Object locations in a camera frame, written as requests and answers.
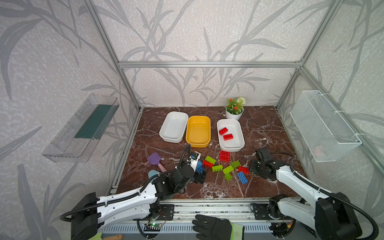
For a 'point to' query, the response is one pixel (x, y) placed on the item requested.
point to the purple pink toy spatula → (154, 159)
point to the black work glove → (210, 228)
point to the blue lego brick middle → (199, 167)
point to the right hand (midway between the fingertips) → (252, 163)
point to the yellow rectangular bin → (198, 131)
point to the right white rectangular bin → (234, 127)
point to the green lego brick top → (210, 159)
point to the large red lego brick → (224, 156)
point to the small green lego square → (228, 176)
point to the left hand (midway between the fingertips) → (203, 161)
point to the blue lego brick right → (242, 178)
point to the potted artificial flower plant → (234, 108)
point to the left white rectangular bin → (174, 127)
